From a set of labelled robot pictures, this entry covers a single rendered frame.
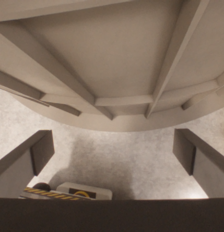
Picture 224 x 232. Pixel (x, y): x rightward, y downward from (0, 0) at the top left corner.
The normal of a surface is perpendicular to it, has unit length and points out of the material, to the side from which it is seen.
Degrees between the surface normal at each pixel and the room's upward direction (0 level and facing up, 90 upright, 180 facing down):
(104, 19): 90
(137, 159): 0
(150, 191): 0
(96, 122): 0
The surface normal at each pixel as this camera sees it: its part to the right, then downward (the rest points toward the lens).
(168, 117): -0.15, -0.15
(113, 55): 0.04, 0.99
